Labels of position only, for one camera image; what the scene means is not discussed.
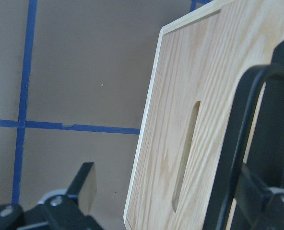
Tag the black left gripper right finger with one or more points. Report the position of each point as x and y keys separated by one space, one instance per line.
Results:
x=262 y=206

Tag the wooden drawer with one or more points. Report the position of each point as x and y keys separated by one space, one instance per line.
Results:
x=228 y=119

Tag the light wooden drawer cabinet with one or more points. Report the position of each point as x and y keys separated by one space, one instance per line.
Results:
x=199 y=61

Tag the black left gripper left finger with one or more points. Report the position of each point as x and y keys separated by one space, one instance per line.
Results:
x=68 y=209

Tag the black metal drawer handle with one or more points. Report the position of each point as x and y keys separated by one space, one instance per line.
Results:
x=254 y=137

